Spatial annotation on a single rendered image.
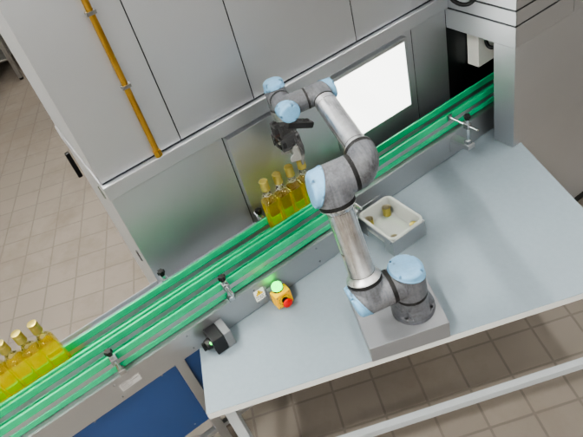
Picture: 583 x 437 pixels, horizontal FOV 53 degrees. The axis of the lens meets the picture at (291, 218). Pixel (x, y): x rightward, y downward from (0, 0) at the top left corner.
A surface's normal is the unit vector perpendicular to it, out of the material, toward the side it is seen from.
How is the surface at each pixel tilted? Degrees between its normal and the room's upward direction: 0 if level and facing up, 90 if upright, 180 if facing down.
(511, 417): 0
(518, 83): 90
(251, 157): 90
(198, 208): 90
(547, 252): 0
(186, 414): 90
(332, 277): 0
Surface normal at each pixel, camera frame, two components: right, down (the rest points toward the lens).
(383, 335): -0.25, -0.70
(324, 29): 0.55, 0.46
